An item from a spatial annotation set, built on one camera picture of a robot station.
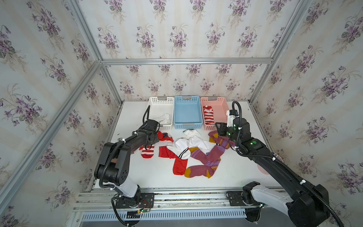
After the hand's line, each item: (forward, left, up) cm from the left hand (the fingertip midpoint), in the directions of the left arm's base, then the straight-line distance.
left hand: (152, 140), depth 94 cm
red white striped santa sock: (+25, -42, 0) cm, 48 cm away
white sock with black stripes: (-6, -19, 0) cm, 20 cm away
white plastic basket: (+32, -3, -4) cm, 32 cm away
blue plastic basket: (+25, -25, -1) cm, 36 cm away
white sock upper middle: (-4, -34, -1) cm, 34 cm away
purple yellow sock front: (-20, -35, 0) cm, 40 cm away
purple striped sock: (-12, -39, 0) cm, 41 cm away
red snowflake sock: (+2, -7, 0) cm, 7 cm away
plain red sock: (-16, -19, -2) cm, 25 cm away
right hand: (0, -41, +20) cm, 46 cm away
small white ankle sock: (+17, -7, +2) cm, 18 cm away
